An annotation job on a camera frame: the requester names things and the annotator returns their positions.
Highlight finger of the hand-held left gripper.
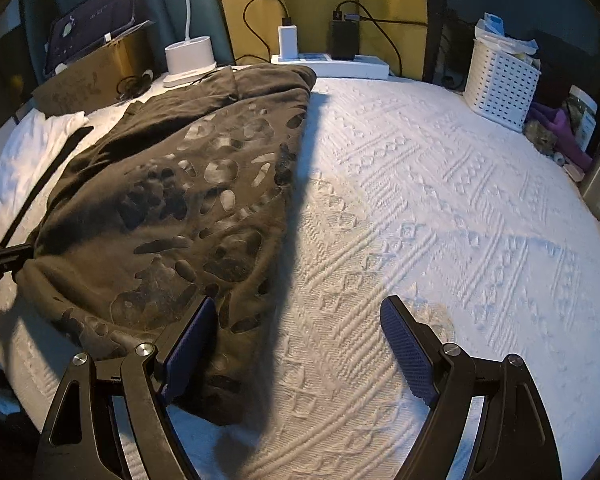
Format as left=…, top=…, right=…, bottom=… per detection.
left=0, top=241, right=35, bottom=286

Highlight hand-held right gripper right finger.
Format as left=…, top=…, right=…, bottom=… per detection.
left=380, top=295, right=563, bottom=480

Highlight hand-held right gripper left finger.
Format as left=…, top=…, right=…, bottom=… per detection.
left=32, top=295, right=218, bottom=480

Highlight dark brown shirt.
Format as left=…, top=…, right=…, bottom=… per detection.
left=17, top=64, right=317, bottom=426

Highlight white folded cloth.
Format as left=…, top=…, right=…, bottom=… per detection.
left=0, top=110, right=88, bottom=241

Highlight white textured blanket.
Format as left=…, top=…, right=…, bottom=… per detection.
left=0, top=72, right=600, bottom=480

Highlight cardboard box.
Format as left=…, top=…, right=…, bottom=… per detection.
left=30, top=27, right=153, bottom=116

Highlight grey fluffy item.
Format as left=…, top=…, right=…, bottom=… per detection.
left=522, top=120, right=556, bottom=153

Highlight white desk lamp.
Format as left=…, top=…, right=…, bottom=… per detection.
left=162, top=0, right=218, bottom=88

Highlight purple cloth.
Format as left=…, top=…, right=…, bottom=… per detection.
left=530, top=102, right=593, bottom=171

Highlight white plastic basket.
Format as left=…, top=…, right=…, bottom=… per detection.
left=462, top=37, right=542, bottom=133

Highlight white power strip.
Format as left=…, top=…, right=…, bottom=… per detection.
left=271, top=51, right=391, bottom=80

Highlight labelled jar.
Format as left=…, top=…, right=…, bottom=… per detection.
left=565, top=85, right=600, bottom=153

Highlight teal curtain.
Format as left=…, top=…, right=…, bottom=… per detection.
left=20, top=0, right=236, bottom=68

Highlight black charger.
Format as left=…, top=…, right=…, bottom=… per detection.
left=329, top=20, right=357, bottom=61

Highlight white charger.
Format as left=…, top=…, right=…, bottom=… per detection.
left=278, top=24, right=299, bottom=59

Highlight blue and white packets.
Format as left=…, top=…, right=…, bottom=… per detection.
left=474, top=12, right=538, bottom=68

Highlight coiled black cable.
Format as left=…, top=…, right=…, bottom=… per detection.
left=116, top=71, right=155, bottom=102

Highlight black metal post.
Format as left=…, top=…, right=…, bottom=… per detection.
left=422, top=0, right=448, bottom=83

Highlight black charger cable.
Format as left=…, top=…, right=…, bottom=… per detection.
left=242, top=0, right=293, bottom=58
left=332, top=1, right=431, bottom=78

